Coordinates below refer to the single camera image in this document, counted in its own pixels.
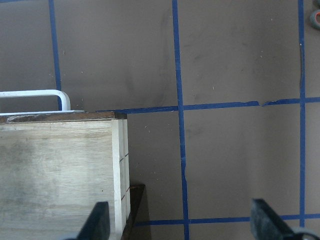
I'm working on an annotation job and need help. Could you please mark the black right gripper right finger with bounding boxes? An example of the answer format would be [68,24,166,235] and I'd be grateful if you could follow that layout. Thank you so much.
[250,199,295,240]

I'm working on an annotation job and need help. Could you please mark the wooden drawer with white handle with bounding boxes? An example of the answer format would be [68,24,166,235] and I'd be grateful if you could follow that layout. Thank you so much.
[0,89,131,240]

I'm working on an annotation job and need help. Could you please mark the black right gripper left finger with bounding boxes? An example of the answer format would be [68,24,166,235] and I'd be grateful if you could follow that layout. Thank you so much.
[77,201,111,240]

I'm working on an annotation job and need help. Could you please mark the grey orange scissors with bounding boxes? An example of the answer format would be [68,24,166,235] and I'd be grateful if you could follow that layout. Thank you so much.
[309,0,320,30]

